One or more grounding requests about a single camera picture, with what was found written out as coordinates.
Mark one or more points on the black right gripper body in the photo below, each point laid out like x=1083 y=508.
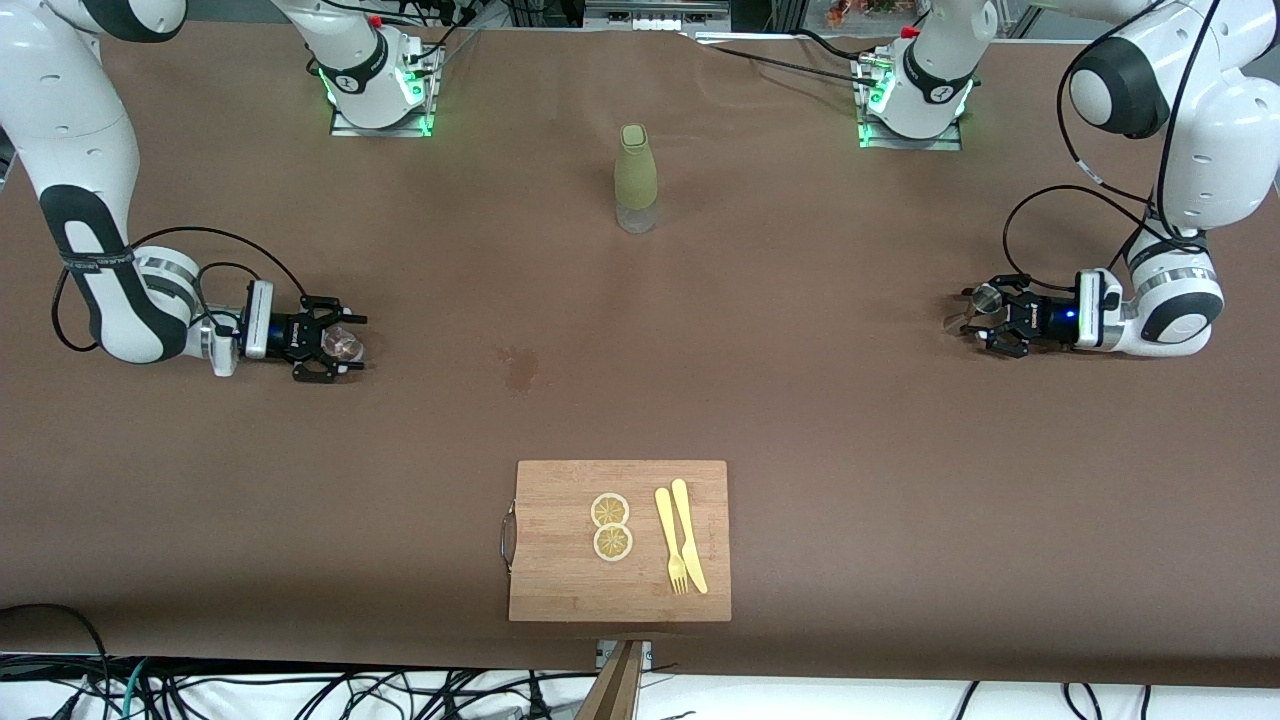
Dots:
x=291 y=333

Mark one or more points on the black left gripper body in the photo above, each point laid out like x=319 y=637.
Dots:
x=1044 y=319

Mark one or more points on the brown table cover sheet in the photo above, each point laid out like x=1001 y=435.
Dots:
x=800 y=400

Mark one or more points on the yellow plastic knife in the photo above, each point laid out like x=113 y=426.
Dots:
x=690 y=540

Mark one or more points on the wooden cutting board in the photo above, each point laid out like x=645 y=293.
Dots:
x=560 y=560

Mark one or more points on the steel jigger measuring cup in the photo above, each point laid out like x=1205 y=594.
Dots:
x=985 y=297

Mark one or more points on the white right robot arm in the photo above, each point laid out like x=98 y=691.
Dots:
x=90 y=250

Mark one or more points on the yellow plastic fork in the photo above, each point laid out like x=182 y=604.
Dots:
x=668 y=530

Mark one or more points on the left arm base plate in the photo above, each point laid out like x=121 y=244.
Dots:
x=870 y=135

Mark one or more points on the metal post bracket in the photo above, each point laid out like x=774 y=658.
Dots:
x=647 y=652

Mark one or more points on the clear glass beaker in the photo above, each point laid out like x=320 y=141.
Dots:
x=345 y=345

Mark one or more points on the lemon slice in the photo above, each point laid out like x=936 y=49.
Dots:
x=613 y=543
x=610 y=510

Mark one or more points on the grey metal box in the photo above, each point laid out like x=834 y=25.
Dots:
x=655 y=12

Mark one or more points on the green sleeved glass bottle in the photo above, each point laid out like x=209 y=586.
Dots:
x=636 y=170

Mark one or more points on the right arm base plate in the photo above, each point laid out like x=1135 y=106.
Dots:
x=420 y=100

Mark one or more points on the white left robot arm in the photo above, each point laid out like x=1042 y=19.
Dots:
x=1200 y=150

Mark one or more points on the wooden post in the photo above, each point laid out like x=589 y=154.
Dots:
x=612 y=690

